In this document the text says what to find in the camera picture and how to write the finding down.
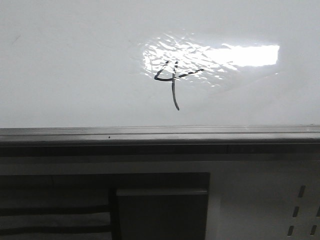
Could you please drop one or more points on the white glossy whiteboard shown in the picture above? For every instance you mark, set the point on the white glossy whiteboard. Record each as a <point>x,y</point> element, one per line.
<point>116,63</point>

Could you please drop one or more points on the white perforated metal cabinet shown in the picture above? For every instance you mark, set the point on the white perforated metal cabinet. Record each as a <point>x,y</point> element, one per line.
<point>250,196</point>

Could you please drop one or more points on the dark slatted shelf rack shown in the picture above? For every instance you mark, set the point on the dark slatted shelf rack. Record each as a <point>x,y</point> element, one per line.
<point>76,207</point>

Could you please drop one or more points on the grey aluminium marker tray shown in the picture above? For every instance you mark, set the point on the grey aluminium marker tray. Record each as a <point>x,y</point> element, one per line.
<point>158,140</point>

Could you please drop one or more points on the dark grey box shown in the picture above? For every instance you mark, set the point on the dark grey box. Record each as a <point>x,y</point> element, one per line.
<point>162,213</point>

